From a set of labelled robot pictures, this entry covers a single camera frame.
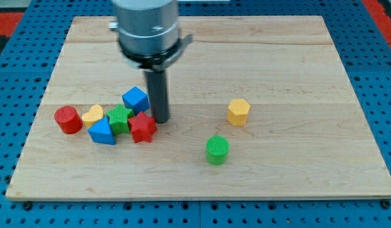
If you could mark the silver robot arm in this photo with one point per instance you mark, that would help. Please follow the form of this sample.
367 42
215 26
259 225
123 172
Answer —
150 39

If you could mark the yellow heart block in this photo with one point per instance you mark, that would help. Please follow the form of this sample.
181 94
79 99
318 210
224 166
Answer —
95 114

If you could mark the wooden board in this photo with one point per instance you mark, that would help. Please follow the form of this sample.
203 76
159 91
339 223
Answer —
306 136

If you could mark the yellow hexagon block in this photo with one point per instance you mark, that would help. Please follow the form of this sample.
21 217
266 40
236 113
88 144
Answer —
238 111

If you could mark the blue triangle block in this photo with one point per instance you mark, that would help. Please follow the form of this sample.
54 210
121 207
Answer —
101 132

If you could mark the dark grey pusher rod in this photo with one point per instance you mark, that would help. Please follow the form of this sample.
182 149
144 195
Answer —
156 83

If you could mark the blue cube block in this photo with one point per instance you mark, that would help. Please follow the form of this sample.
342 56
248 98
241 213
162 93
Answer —
136 100

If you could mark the green star block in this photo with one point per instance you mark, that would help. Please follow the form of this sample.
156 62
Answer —
118 119

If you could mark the red cylinder block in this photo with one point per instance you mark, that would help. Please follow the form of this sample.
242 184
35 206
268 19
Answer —
68 119

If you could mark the red star block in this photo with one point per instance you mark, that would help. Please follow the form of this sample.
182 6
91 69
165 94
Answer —
142 127

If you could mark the green cylinder block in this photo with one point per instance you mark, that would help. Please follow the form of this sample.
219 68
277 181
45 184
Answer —
217 148

